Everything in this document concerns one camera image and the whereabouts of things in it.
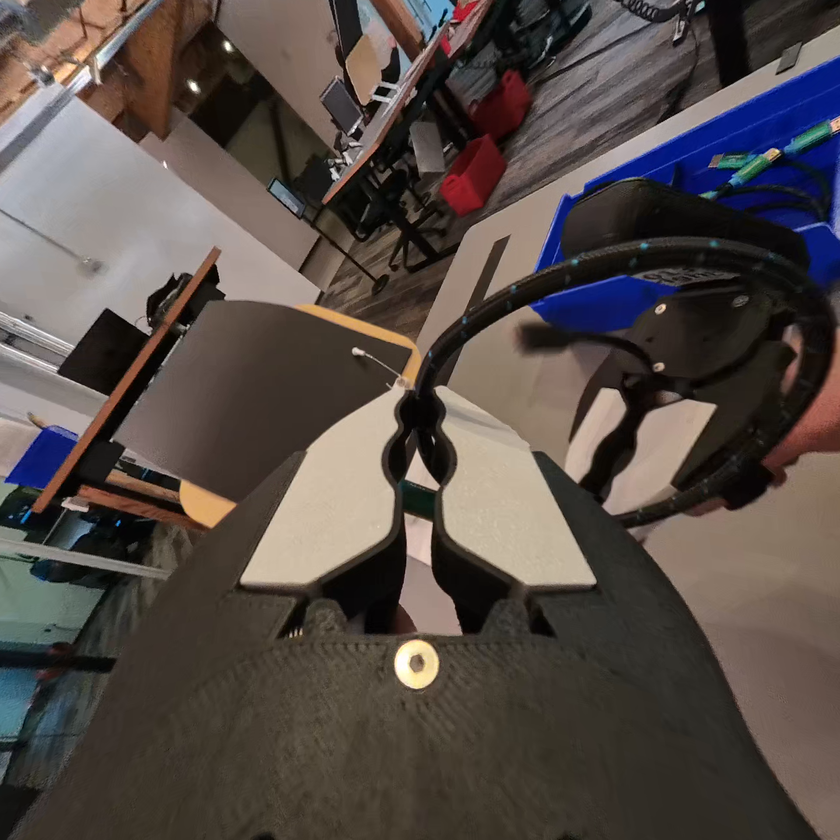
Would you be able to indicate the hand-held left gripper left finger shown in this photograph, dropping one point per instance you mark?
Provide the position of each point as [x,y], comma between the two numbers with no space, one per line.
[328,512]

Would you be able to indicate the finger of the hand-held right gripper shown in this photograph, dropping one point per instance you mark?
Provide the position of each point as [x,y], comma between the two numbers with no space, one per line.
[594,420]
[663,439]

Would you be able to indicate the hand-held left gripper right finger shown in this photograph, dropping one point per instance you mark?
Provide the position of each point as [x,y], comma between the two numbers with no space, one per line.
[512,518]

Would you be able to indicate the person's right hand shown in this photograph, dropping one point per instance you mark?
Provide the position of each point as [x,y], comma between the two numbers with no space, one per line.
[810,433]

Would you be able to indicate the black flat panel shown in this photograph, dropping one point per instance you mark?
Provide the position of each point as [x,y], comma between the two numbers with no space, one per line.
[249,387]

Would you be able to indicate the white zip tie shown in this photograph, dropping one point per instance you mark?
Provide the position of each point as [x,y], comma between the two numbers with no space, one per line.
[377,365]

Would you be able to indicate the black tape strip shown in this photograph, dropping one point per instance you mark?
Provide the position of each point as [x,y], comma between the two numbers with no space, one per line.
[489,275]

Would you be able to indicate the blue plastic bin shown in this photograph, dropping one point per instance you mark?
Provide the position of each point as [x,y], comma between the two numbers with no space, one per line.
[722,131]

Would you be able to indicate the red storage bin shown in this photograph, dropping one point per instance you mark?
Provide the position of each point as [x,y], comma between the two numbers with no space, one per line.
[474,176]
[504,105]

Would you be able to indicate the black monitor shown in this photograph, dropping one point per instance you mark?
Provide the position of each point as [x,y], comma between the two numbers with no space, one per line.
[98,351]

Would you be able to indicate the small black device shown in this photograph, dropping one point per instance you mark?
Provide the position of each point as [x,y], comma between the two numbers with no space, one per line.
[789,58]

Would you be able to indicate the small blue bin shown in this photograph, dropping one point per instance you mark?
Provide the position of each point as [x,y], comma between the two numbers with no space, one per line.
[43,456]

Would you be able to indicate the small lit screen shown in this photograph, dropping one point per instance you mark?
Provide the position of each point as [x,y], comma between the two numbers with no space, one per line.
[287,198]

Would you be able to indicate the long wooden desk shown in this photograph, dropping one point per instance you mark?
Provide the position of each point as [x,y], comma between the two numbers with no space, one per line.
[400,92]

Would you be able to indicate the grey computer monitor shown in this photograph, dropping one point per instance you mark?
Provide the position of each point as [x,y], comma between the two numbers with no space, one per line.
[341,105]

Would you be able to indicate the tan chair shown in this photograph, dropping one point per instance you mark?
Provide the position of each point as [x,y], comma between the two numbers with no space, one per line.
[366,65]

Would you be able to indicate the wooden desk with black frame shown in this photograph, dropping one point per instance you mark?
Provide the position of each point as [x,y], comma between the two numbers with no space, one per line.
[124,387]

